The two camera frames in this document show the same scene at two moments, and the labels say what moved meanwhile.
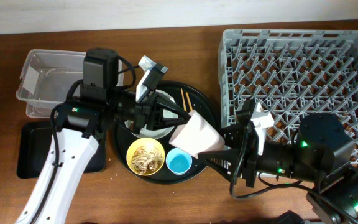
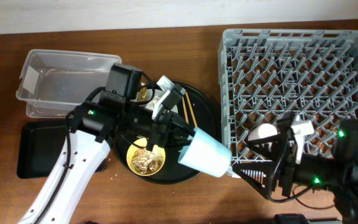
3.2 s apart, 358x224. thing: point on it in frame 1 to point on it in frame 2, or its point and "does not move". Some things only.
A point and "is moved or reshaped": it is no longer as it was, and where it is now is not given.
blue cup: (178, 160) to (206, 154)
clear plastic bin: (47, 78) does not move
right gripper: (232, 157) to (266, 167)
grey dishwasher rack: (297, 73) does not move
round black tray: (188, 98) does not move
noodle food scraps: (146, 162) does not move
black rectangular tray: (35, 140) does not move
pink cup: (196, 135) is moved or reshaped
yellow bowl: (145, 156) does not move
